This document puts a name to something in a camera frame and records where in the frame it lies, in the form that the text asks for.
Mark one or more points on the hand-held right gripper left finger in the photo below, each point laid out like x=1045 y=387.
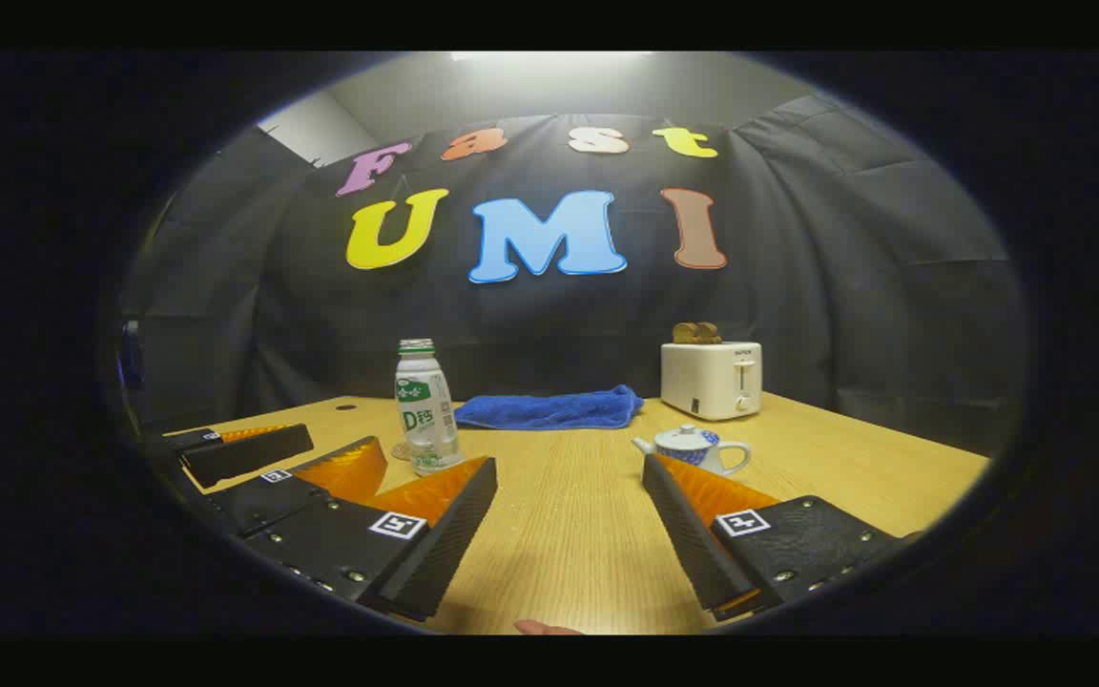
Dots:
x=454 y=534

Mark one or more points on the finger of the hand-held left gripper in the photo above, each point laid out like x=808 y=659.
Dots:
x=244 y=453
x=263 y=501

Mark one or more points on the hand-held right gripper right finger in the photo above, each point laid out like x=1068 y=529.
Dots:
x=688 y=539

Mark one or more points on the white blue patterned teacup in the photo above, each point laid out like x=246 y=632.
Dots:
x=702 y=458

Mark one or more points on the white water bottle green label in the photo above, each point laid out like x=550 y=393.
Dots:
x=425 y=401

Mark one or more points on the blue towel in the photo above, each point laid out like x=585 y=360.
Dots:
x=549 y=410

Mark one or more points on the white toaster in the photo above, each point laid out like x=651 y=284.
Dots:
x=707 y=382

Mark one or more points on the toast slice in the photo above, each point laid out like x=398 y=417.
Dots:
x=710 y=333
x=684 y=333

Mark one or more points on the black backdrop cloth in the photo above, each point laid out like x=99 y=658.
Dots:
x=798 y=286

